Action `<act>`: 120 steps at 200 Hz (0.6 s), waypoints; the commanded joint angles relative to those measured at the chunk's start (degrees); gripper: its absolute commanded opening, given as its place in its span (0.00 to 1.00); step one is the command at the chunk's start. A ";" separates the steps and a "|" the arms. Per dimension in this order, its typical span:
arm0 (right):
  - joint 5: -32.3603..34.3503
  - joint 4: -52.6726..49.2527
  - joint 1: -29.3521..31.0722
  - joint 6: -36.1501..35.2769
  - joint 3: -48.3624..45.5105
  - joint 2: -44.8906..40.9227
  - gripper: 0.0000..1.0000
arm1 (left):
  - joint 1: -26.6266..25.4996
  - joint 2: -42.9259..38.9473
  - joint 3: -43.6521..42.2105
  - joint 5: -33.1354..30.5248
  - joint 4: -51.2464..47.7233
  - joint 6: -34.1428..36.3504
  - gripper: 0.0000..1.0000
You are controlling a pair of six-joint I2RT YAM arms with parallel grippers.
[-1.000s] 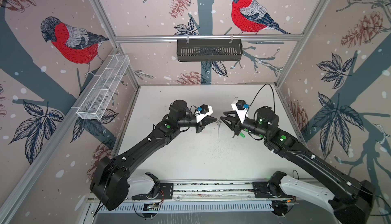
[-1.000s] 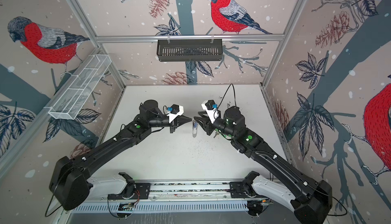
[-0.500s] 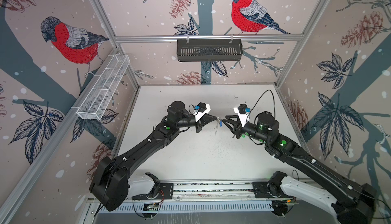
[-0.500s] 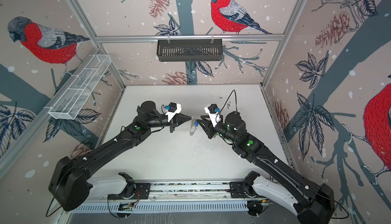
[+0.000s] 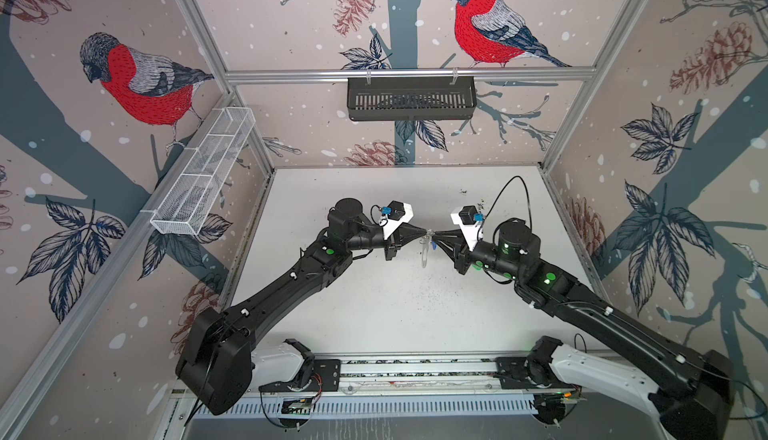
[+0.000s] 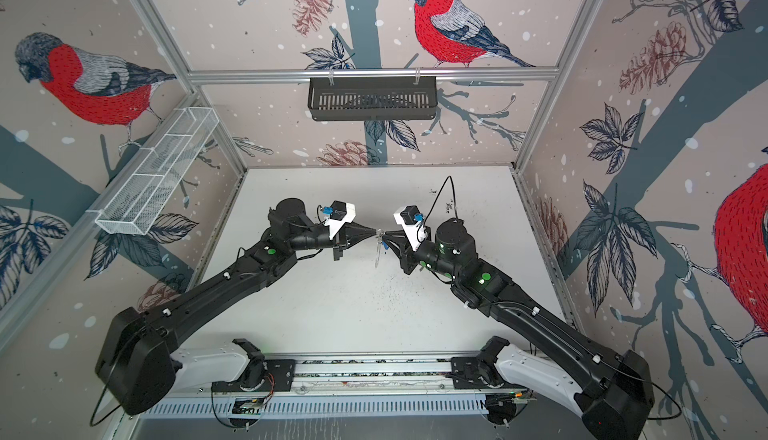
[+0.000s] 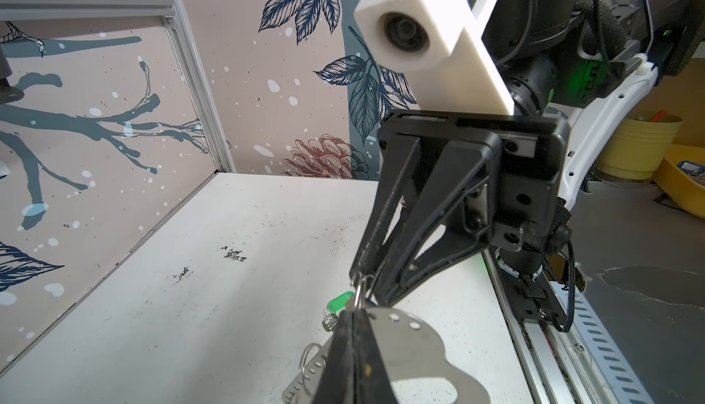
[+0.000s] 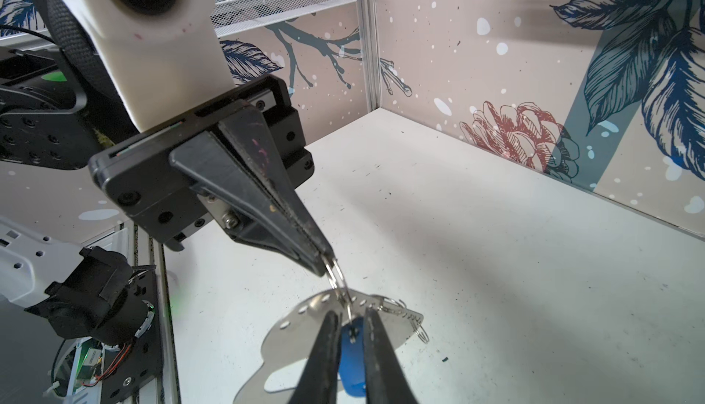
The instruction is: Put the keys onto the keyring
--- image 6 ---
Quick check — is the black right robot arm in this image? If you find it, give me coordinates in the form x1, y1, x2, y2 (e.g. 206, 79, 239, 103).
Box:
382, 219, 655, 439

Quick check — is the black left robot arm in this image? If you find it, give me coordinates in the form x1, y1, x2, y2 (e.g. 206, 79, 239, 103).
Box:
95, 198, 377, 415

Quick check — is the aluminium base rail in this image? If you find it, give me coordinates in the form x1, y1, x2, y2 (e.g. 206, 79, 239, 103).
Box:
143, 355, 550, 428

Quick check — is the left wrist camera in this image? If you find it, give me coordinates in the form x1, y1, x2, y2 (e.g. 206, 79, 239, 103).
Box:
320, 200, 356, 225

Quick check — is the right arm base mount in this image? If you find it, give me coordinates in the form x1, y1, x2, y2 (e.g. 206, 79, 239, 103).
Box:
445, 336, 522, 390

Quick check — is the right camera cable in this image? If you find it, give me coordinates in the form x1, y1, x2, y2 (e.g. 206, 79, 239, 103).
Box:
416, 175, 460, 225

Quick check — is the small circuit board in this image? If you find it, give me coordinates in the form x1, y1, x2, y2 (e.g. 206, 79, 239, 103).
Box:
232, 398, 267, 415

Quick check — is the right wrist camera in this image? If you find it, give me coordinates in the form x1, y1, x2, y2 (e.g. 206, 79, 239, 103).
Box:
393, 205, 428, 251

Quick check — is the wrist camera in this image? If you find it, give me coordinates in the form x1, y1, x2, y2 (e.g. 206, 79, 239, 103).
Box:
320, 200, 356, 225
393, 205, 428, 251

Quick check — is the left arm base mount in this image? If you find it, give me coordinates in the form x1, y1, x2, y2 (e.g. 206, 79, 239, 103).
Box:
211, 338, 297, 393

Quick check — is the white wire mesh basket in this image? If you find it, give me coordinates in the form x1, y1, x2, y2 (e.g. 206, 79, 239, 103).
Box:
95, 106, 219, 235

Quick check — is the black wall basket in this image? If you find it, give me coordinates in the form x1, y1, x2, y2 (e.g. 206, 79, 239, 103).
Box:
307, 76, 438, 121

